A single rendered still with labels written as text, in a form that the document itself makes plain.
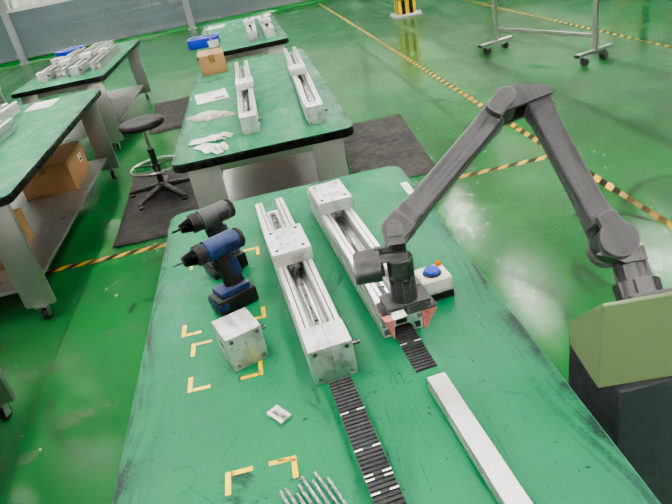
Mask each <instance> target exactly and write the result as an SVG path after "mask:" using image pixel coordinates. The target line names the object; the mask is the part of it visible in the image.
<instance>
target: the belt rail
mask: <svg viewBox="0 0 672 504"><path fill-rule="evenodd" d="M427 382H428V389H429V390H430V392H431V394H432V395H433V397H434V399H435V400H436V402H437V404H438V405H439V407H440V409H441V410H442V412H443V413H444V415H445V417H446V418H447V420H448V422H449V423H450V425H451V427H452V428H453V430H454V432H455V433H456V435H457V436H458V438H459V440H460V441H461V443H462V445H463V446H464V448H465V450H466V451H467V453H468V455H469V456H470V458H471V460H472V461H473V463H474V464H475V466H476V468H477V469H478V471H479V473H480V474H481V476H482V478H483V479H484V481H485V483H486V484H487V486H488V488H489V489H490V491H491V492H492V494H493V496H494V497H495V499H496V501H497V502H498V504H533V503H532V501H531V500H530V499H529V497H528V496H527V494H526V493H525V491H524V490H523V488H522V487H521V485H520V484H519V482H518V481H517V479H516V478H515V476H514V475H513V473H512V472H511V470H510V469H509V467H508V466H507V464H506V463H505V461H504V460H503V458H502V457H501V455H500V454H499V452H498V451H497V449H496V448H495V446H494V445H493V443H492V442H491V440H490V439H489V437H488V436H487V434H486V433H485V431H484V430H483V428H482V427H481V425H480V424H479V422H478V421H477V420H476V418H475V417H474V415H473V414H472V412H471V411H470V409H469V408H468V406H467V405H466V403H465V402H464V400H463V399H462V397H461V396H460V394H459V393H458V391H457V390H456V388H455V387H454V385H453V384H452V382H451V381H450V379H449V378H448V376H447V375H446V373H445V372H443V373H439V374H436V375H433V376H430V377H427Z"/></svg>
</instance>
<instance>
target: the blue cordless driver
mask: <svg viewBox="0 0 672 504"><path fill-rule="evenodd" d="M244 245H245V237H244V235H243V233H242V231H241V230H240V229H239V228H237V227H233V228H232V229H231V228H230V229H228V230H225V231H223V232H221V233H219V234H217V235H214V236H212V237H210V238H208V239H205V240H203V241H201V242H200V244H199V243H198V244H196V245H194V246H191V248H190V251H188V252H187V253H186V254H185V255H183V256H182V257H181V261H182V262H180V263H178V264H176V265H173V267H174V268H175V267H177V266H179V265H182V264H183V265H184V266H185V267H190V266H195V265H198V266H203V265H205V264H207V263H208V262H211V265H212V267H213V269H214V270H215V271H216V272H217V271H218V273H219V275H220V277H221V279H222V281H223V283H221V284H219V285H217V286H215V287H213V288H212V290H213V293H211V294H209V296H208V301H209V303H210V304H211V306H212V308H213V309H214V310H215V311H216V312H217V313H218V314H219V315H221V316H222V317H223V316H226V315H229V314H230V313H232V312H235V311H237V310H239V309H241V308H244V307H246V306H248V305H250V304H251V303H253V302H255V301H257V300H258V299H259V297H258V293H257V290H256V286H255V285H254V284H252V283H251V282H249V281H248V280H247V279H246V278H244V276H243V274H242V273H241V272H242V268H241V266H240V264H239V262H238V260H237V258H236V256H235V254H234V253H232V252H234V251H236V250H238V249H240V247H243V246H244Z"/></svg>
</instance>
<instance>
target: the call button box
mask: <svg viewBox="0 0 672 504"><path fill-rule="evenodd" d="M437 267H439V269H440V272H439V274H437V275H435V276H427V275H425V274H424V269H425V268H426V267H423V268H420V269H417V270H414V271H415V279H416V284H422V285H423V287H424V288H425V289H426V291H427V292H428V293H429V294H430V295H431V297H432V298H433V299H434V300H435V301H438V300H442V299H445V298H448V297H452V296H454V289H453V288H454V287H453V277H452V275H451V274H450V273H449V272H448V271H447V270H446V269H445V268H444V267H443V265H442V264H441V265H440V266H437Z"/></svg>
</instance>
